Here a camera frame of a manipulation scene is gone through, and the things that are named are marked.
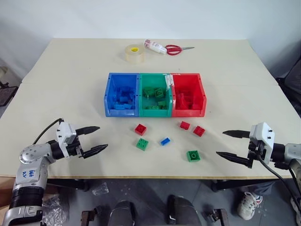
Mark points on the crumpled clear plastic sheet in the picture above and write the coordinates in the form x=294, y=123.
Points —
x=55, y=212

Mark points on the red plastic bin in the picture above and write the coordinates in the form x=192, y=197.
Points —
x=200, y=94

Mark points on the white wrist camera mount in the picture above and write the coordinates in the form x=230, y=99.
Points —
x=262, y=134
x=64, y=133

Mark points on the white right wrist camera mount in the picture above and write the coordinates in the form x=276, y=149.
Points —
x=262, y=134

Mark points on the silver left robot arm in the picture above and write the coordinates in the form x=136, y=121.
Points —
x=28, y=164

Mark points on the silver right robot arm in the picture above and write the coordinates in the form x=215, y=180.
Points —
x=291, y=155

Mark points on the small blue toy brick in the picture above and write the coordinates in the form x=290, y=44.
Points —
x=165, y=141

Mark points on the clear plastic bag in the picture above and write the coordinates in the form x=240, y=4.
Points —
x=100, y=188

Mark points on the clear packing tape roll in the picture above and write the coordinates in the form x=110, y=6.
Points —
x=134, y=54

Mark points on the white glue bottle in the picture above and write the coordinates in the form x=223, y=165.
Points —
x=155, y=46

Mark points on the brown cardboard box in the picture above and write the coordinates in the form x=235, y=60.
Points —
x=5, y=190

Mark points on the red toy brick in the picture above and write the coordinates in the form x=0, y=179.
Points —
x=184, y=125
x=140, y=129
x=199, y=131

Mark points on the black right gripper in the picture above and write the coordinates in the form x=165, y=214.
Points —
x=255, y=148

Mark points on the rusty metal foot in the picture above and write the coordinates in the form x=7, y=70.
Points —
x=217, y=216
x=90, y=216

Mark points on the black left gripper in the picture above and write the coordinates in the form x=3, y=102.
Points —
x=76, y=147

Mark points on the green toy brick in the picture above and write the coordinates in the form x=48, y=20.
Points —
x=152, y=107
x=142, y=143
x=148, y=91
x=159, y=92
x=193, y=156
x=162, y=103

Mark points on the grey trouser leg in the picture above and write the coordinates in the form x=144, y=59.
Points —
x=258, y=187

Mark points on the green plastic bin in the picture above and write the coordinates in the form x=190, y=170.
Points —
x=155, y=113

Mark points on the dark rounded shape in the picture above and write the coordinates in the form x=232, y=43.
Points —
x=183, y=212
x=123, y=214

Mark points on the blue plastic bin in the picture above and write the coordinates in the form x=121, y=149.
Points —
x=110, y=94

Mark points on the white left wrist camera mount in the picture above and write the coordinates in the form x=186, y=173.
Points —
x=64, y=133

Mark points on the white sneaker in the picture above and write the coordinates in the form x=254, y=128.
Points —
x=249, y=204

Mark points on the black table frame bar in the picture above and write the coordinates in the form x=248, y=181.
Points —
x=70, y=184
x=230, y=184

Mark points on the black mesh object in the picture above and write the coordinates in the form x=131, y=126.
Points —
x=7, y=95

